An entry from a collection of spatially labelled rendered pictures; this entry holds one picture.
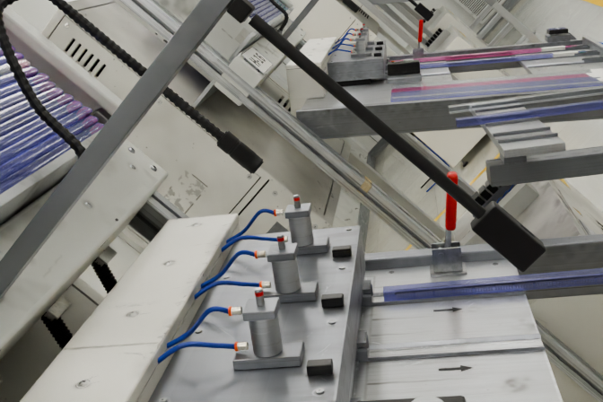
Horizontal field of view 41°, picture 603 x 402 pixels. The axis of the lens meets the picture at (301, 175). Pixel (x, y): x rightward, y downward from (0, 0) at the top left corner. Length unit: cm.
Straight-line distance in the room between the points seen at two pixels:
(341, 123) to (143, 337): 106
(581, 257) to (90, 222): 51
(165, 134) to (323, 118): 33
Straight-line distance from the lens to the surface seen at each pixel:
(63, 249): 71
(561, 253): 91
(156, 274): 76
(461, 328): 76
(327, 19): 519
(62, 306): 80
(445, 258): 86
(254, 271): 78
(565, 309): 180
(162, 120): 171
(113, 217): 80
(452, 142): 531
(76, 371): 62
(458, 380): 68
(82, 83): 92
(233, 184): 171
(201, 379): 61
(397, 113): 163
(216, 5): 50
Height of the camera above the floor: 128
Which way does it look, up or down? 5 degrees down
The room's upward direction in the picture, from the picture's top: 50 degrees counter-clockwise
